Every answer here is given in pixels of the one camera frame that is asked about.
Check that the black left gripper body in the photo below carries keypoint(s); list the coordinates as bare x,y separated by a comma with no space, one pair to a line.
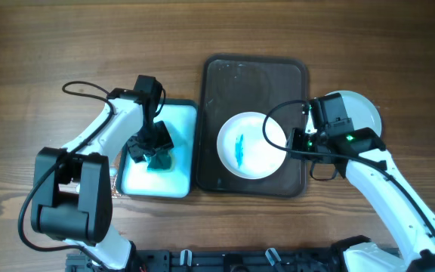
149,140

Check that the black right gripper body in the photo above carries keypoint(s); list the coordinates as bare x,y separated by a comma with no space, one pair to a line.
302,140

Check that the green yellow sponge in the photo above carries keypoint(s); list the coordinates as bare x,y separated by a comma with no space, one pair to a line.
161,161

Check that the small white plate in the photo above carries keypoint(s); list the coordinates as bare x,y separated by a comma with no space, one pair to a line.
245,145

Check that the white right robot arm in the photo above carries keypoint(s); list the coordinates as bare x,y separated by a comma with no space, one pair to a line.
411,223

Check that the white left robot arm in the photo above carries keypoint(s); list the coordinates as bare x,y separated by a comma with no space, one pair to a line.
71,198

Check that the dark brown serving tray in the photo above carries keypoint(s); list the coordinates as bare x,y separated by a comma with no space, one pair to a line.
232,84

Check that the black soapy water basin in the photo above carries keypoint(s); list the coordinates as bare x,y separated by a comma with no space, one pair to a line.
136,179

